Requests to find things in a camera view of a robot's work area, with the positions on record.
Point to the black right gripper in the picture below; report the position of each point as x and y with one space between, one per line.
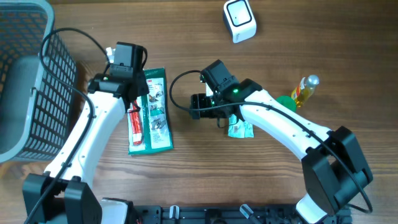
198 101

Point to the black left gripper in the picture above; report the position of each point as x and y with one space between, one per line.
143 79

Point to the red coffee stick sachet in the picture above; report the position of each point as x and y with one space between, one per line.
135 121

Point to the mint green sachet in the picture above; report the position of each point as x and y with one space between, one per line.
239 129

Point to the green lid jar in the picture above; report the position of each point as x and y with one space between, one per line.
287 102

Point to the green white gloves package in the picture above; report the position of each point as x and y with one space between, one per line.
157 136

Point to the yellow oil bottle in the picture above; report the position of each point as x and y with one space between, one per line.
305 89

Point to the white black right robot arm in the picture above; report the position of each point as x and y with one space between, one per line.
334 167

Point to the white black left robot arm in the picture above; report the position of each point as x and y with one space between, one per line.
63 194

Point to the white barcode scanner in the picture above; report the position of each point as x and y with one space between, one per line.
239 20

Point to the grey plastic mesh basket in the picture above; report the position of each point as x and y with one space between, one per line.
35 108

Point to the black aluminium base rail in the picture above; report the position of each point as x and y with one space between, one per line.
217 214

